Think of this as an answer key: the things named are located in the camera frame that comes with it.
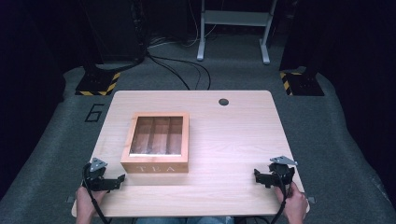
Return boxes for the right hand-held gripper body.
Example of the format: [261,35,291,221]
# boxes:
[268,155,299,188]

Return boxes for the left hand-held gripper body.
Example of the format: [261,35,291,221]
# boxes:
[81,157,110,192]

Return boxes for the wooden tea box glass lid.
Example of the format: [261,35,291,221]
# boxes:
[120,111,191,175]

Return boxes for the person's left hand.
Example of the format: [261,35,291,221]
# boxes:
[75,186,108,219]

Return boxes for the person's right hand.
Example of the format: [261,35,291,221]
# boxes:
[274,181,309,222]

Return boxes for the person's legs in jeans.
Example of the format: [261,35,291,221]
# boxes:
[135,216,235,224]

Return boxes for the black striped stand base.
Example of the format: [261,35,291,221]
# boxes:
[75,70,121,97]
[278,70,326,97]

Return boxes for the dark curtain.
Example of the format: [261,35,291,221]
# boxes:
[0,0,85,200]
[278,0,396,203]

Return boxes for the black cabinet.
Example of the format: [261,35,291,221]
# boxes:
[78,0,148,64]

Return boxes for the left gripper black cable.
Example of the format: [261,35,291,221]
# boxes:
[81,162,112,224]

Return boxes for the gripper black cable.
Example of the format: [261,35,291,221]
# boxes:
[81,162,112,224]
[270,169,290,224]

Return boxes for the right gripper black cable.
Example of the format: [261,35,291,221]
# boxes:
[270,169,290,224]

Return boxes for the black floor cable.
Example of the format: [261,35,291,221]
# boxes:
[145,50,191,91]
[148,54,213,91]

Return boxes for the white floor cable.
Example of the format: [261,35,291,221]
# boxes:
[148,0,219,49]

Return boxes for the white metal stand frame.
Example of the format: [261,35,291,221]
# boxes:
[196,0,278,65]

